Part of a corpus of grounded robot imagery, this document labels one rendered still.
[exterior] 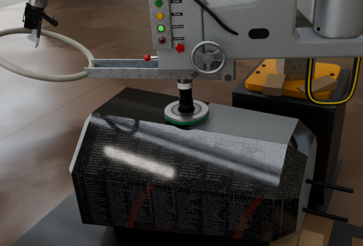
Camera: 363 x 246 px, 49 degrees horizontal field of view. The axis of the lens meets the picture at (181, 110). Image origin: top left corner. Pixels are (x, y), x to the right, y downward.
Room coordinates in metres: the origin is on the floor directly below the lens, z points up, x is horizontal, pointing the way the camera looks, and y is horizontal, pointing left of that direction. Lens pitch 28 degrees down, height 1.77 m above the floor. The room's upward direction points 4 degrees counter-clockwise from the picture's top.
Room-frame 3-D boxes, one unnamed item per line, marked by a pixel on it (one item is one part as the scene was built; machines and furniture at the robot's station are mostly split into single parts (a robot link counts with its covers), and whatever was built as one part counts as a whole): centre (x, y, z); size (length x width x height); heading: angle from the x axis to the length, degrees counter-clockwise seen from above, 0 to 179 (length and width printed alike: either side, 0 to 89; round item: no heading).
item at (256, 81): (2.28, -0.71, 0.76); 0.49 x 0.49 x 0.05; 60
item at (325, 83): (2.04, -0.77, 0.80); 0.20 x 0.10 x 0.05; 109
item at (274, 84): (2.08, -0.54, 0.81); 0.20 x 0.10 x 0.05; 158
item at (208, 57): (1.58, -0.13, 1.19); 0.15 x 0.10 x 0.15; 83
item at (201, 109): (1.71, -0.02, 0.87); 0.21 x 0.21 x 0.01
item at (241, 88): (2.28, -0.71, 0.37); 0.66 x 0.66 x 0.74; 60
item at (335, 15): (1.63, -0.68, 1.34); 0.19 x 0.19 x 0.20
